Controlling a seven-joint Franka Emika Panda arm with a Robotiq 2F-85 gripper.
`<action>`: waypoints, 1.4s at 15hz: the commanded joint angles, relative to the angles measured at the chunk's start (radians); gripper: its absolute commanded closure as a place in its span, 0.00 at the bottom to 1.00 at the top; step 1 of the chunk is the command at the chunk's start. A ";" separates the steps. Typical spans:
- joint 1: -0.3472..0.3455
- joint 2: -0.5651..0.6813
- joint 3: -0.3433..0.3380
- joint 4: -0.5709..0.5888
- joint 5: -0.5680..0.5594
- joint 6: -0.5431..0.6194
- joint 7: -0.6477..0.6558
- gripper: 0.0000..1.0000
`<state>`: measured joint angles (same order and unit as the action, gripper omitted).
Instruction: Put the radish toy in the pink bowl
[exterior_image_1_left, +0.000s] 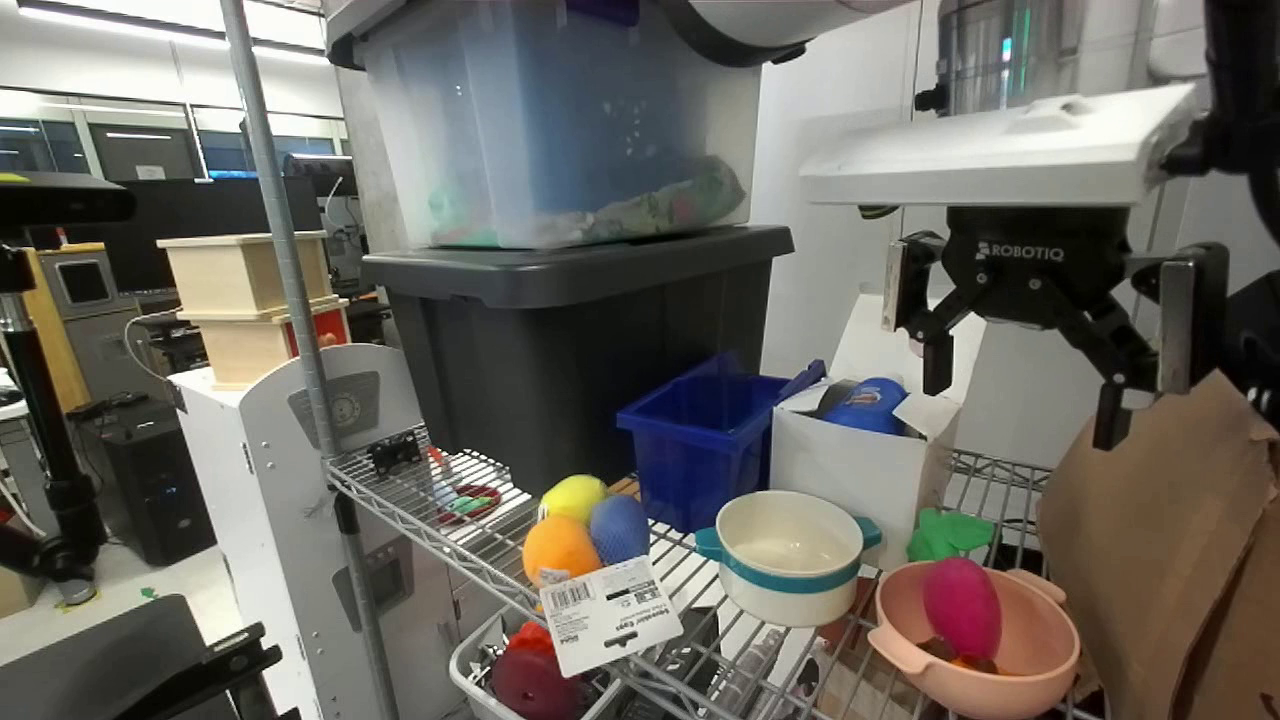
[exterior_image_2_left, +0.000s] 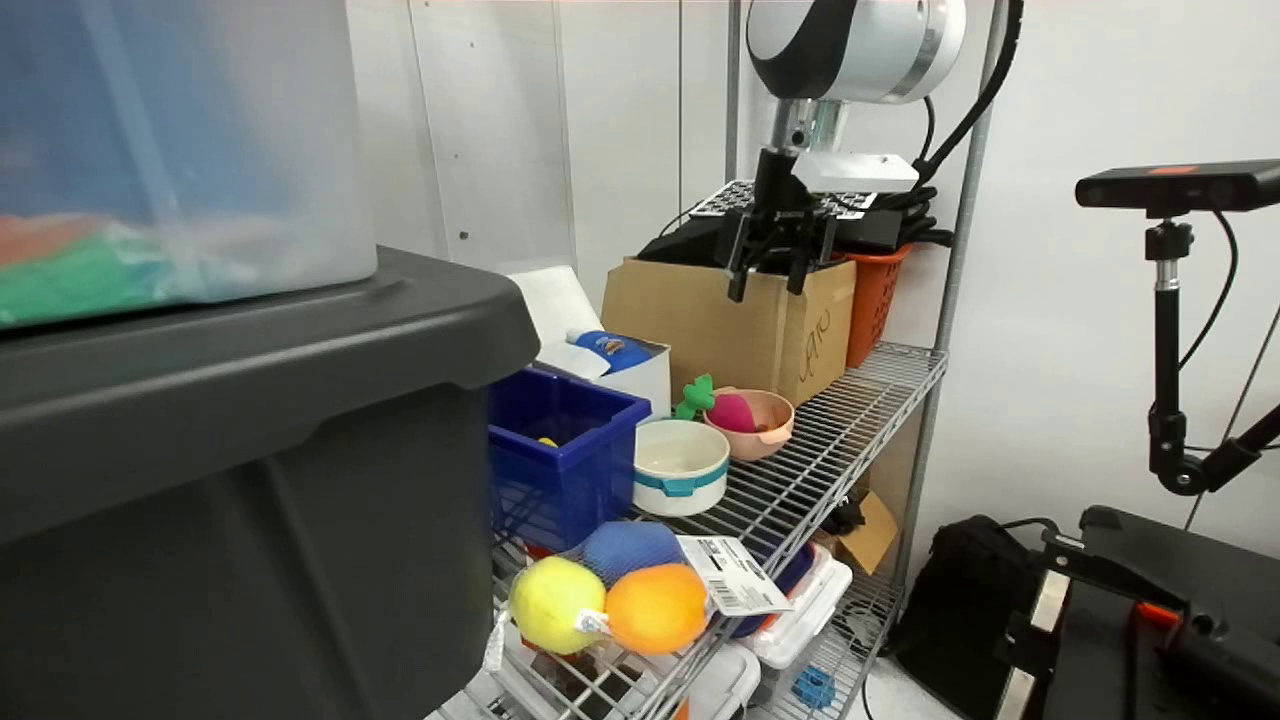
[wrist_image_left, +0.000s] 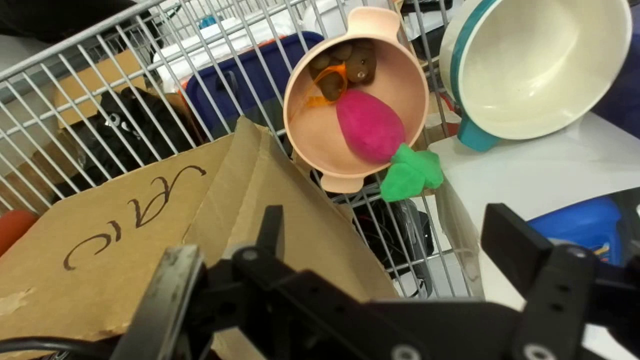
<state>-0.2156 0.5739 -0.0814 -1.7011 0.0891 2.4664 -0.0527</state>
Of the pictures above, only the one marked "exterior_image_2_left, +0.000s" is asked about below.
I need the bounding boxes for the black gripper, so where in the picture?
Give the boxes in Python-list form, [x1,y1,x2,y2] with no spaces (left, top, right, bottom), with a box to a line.
[728,149,835,303]

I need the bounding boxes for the magenta radish toy green leaves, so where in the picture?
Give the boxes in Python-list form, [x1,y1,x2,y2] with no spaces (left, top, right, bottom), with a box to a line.
[675,371,755,430]

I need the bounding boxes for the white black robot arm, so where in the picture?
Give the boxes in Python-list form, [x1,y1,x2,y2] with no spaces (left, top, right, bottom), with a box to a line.
[728,0,969,299]

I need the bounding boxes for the pink plastic bowl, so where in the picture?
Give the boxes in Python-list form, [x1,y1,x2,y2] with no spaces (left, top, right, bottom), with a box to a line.
[721,388,797,463]

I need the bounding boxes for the white teal-striped bowl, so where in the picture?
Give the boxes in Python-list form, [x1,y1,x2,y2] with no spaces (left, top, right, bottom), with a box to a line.
[633,420,728,517]

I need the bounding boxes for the brown cardboard box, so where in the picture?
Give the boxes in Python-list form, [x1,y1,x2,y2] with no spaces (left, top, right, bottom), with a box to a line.
[603,258,858,404]

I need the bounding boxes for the orange plastic bin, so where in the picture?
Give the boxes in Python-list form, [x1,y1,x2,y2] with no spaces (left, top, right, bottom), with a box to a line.
[849,252,910,369]

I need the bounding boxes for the black keyboard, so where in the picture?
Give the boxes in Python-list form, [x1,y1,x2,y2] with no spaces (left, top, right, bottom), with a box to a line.
[641,178,955,263]

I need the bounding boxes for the white carton with blue label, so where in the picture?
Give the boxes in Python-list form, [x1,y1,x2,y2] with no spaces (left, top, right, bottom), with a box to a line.
[540,333,673,415]

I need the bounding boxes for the blue plastic bin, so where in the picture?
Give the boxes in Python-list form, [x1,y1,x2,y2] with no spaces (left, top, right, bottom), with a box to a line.
[488,369,652,552]

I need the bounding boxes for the blue foam egg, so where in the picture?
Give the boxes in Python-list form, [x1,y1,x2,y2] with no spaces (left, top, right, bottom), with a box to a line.
[579,520,684,583]

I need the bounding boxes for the white lidded storage box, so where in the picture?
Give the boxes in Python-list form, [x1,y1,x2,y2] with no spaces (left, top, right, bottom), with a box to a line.
[746,548,854,667]

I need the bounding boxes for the white barcode product tag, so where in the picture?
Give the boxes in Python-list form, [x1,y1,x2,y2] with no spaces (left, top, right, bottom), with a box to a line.
[679,537,787,616]

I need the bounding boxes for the orange foam egg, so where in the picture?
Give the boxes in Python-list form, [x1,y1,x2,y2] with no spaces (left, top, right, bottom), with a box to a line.
[603,564,707,654]

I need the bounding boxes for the black bag on floor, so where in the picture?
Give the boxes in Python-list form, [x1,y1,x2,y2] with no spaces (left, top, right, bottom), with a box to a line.
[890,517,1052,714]

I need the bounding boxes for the yellow foam egg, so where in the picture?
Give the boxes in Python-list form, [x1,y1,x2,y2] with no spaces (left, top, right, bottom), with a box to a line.
[510,557,603,654]

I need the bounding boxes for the black case with orange clip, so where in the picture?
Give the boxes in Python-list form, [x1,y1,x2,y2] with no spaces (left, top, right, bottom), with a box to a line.
[993,507,1280,720]

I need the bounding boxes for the dark grey storage tote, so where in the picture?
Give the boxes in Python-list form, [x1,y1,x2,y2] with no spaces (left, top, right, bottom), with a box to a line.
[0,252,537,720]

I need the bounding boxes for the clear plastic storage bin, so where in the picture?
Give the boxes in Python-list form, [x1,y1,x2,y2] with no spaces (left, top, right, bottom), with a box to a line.
[0,0,375,329]

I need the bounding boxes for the wire shelf rack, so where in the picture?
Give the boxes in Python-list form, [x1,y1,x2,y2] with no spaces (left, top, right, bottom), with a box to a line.
[437,0,1013,720]

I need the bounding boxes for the black camera on stand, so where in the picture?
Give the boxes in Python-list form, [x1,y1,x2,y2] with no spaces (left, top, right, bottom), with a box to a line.
[1078,160,1280,215]

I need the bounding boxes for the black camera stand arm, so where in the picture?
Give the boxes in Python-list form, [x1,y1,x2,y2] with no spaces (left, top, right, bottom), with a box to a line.
[1144,221,1280,494]

